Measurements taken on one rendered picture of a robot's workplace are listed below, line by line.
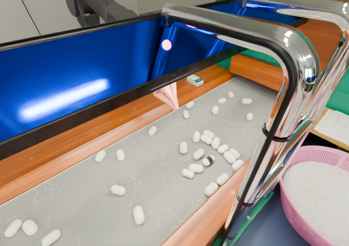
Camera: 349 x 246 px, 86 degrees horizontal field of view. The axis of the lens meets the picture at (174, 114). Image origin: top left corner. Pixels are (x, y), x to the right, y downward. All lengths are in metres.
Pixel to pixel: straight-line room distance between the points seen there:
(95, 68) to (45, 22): 2.18
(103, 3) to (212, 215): 0.58
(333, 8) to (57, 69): 0.30
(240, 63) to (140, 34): 0.63
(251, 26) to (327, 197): 0.48
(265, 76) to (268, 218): 0.46
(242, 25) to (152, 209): 0.39
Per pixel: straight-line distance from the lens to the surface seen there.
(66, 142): 0.62
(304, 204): 0.55
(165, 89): 0.48
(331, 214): 0.57
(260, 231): 0.55
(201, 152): 0.52
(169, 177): 0.50
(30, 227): 0.51
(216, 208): 0.44
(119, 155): 0.53
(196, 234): 0.42
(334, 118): 0.75
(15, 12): 2.33
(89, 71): 0.19
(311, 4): 0.32
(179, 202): 0.47
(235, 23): 0.18
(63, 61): 0.19
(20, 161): 0.63
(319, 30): 0.76
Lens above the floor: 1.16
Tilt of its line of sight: 40 degrees down
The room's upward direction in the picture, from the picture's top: 1 degrees counter-clockwise
